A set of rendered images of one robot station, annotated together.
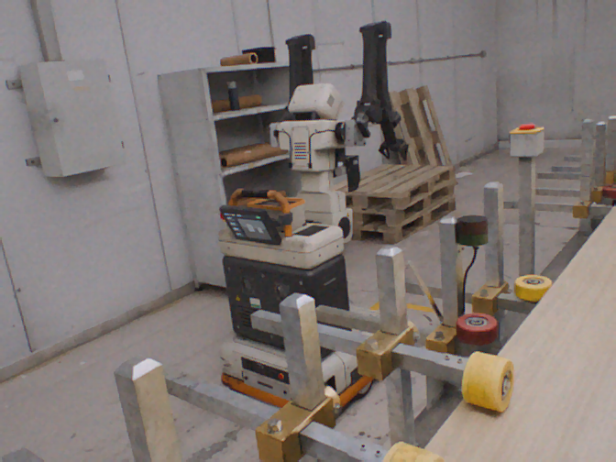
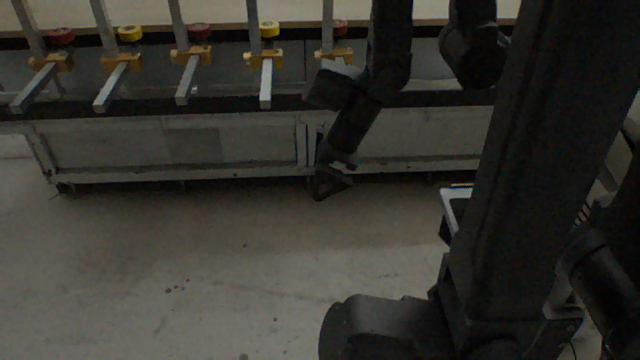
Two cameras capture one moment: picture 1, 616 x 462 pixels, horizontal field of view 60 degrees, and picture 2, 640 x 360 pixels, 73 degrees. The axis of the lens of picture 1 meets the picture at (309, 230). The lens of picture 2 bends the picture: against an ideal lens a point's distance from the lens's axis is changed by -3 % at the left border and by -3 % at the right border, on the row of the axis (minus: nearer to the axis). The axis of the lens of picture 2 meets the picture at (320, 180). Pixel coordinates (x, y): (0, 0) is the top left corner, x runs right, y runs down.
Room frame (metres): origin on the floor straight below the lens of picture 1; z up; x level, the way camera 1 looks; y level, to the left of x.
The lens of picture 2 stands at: (3.07, -0.01, 1.53)
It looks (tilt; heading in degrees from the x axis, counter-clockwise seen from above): 41 degrees down; 227
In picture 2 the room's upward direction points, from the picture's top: straight up
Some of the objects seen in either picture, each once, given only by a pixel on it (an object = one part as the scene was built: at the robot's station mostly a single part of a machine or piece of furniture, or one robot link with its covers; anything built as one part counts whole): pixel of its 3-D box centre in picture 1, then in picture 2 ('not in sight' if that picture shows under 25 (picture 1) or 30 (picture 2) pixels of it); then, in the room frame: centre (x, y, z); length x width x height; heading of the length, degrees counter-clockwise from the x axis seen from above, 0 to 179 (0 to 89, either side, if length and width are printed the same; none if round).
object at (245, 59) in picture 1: (238, 60); not in sight; (4.05, 0.37, 1.59); 0.30 x 0.08 x 0.08; 50
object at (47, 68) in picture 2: (608, 159); (45, 76); (2.83, -1.63, 0.83); 0.43 x 0.03 x 0.04; 50
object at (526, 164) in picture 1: (527, 233); not in sight; (1.46, -0.62, 0.93); 0.05 x 0.05 x 0.45; 50
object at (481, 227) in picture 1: (472, 224); not in sight; (1.04, -0.33, 1.10); 0.06 x 0.06 x 0.02
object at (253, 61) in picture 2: (598, 192); (263, 59); (2.21, -1.24, 0.82); 0.14 x 0.06 x 0.05; 140
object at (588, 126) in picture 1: (586, 181); (327, 31); (2.03, -1.09, 0.92); 0.04 x 0.04 x 0.48; 50
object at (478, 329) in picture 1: (477, 344); not in sight; (1.00, -0.32, 0.85); 0.08 x 0.08 x 0.11
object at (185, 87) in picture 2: (587, 176); (192, 68); (2.44, -1.31, 0.84); 0.43 x 0.03 x 0.04; 50
